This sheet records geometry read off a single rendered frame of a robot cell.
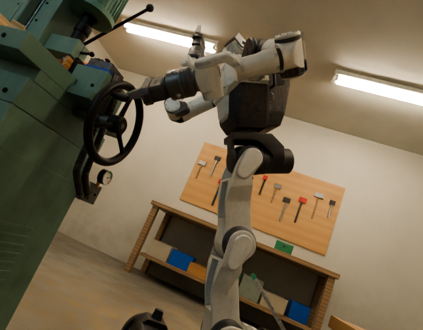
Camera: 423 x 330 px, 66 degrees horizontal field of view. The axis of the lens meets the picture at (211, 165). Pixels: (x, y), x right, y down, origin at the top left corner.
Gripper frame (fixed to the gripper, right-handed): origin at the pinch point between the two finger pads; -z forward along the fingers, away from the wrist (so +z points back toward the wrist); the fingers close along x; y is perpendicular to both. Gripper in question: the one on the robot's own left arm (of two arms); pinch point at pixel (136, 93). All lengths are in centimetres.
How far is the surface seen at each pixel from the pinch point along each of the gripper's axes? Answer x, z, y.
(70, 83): 8.6, -23.1, 5.5
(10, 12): 37, -47, 29
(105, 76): 10.8, -11.7, 4.3
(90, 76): 11.9, -17.3, 5.2
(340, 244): 179, 111, -302
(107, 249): 200, -191, -269
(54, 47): 29.4, -33.9, 14.3
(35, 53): -0.9, -23.3, 18.3
